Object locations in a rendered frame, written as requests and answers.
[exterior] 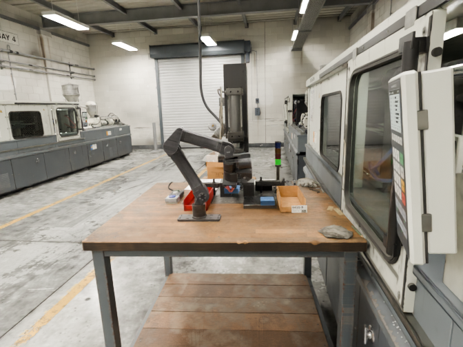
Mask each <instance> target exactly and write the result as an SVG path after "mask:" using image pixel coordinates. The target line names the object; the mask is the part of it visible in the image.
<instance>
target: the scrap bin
mask: <svg viewBox="0 0 463 347"><path fill-rule="evenodd" d="M208 190H209V200H208V201H207V202H206V203H205V208H206V211H207V210H208V208H209V206H210V204H211V201H212V199H213V197H214V189H213V187H208ZM194 198H195V197H194V195H193V191H192V190H191V191H190V192H189V193H188V194H187V196H186V197H185V198H184V200H183V205H184V211H192V203H194Z"/></svg>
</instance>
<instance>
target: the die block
mask: <svg viewBox="0 0 463 347"><path fill-rule="evenodd" d="M224 188H225V187H223V185H220V196H221V197H231V196H232V193H225V192H224ZM245 196H254V185H243V197H245Z"/></svg>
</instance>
